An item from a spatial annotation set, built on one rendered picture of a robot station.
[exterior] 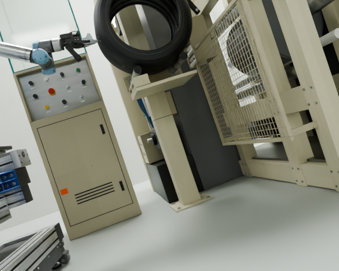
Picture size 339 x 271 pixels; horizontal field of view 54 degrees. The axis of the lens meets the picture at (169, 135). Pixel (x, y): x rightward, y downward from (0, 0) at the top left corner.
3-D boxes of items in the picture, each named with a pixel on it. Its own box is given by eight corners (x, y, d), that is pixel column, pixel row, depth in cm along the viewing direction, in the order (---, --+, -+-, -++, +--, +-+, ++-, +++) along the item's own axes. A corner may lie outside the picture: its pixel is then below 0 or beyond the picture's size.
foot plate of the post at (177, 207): (169, 206, 243) (168, 203, 243) (203, 193, 248) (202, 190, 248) (176, 212, 217) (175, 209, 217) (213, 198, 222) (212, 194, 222)
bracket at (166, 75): (127, 92, 223) (122, 78, 223) (182, 75, 230) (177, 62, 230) (127, 91, 219) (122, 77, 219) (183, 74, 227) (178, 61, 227)
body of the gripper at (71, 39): (79, 29, 191) (57, 33, 189) (83, 44, 191) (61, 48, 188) (80, 34, 198) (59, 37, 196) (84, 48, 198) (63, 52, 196)
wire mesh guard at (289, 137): (223, 145, 235) (190, 51, 235) (225, 144, 235) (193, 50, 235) (290, 141, 147) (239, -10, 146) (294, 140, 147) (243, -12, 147)
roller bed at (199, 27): (190, 69, 244) (176, 30, 244) (208, 63, 247) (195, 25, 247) (197, 61, 225) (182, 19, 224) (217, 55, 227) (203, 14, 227)
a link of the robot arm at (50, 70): (39, 72, 182) (34, 52, 183) (43, 76, 194) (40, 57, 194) (54, 69, 184) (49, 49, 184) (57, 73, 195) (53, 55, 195)
